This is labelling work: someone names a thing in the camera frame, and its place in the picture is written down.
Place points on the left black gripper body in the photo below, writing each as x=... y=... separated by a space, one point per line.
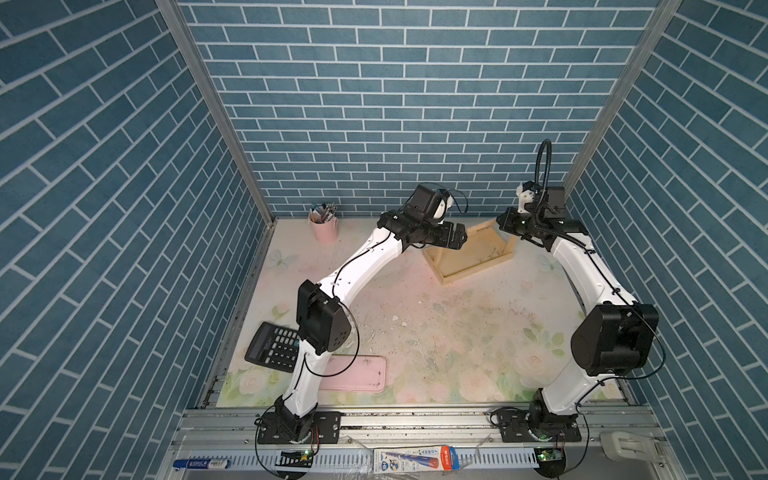
x=433 y=234

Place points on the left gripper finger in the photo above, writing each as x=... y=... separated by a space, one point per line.
x=457 y=231
x=454 y=243

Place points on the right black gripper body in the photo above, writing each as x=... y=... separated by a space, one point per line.
x=524 y=225

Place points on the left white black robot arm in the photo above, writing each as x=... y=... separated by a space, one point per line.
x=323 y=311

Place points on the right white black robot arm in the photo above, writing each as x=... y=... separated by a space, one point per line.
x=617 y=333

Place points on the wooden jewelry display stand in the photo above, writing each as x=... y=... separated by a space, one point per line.
x=486 y=247

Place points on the pink pen holder cup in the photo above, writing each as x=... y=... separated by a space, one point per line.
x=325 y=231

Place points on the pens in cup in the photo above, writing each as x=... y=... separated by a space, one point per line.
x=322 y=213

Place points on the pink plastic tray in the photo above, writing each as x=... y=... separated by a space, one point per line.
x=367 y=374

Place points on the black calculator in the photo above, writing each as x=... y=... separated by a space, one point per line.
x=274 y=347

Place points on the toothpaste box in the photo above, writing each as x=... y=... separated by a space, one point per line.
x=442 y=458

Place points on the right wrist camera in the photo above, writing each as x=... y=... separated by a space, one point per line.
x=526 y=194

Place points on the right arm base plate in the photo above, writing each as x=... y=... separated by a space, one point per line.
x=518 y=426

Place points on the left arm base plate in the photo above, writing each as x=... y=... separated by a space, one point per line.
x=320 y=426

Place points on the white plastic bracket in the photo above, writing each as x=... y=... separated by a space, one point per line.
x=622 y=445

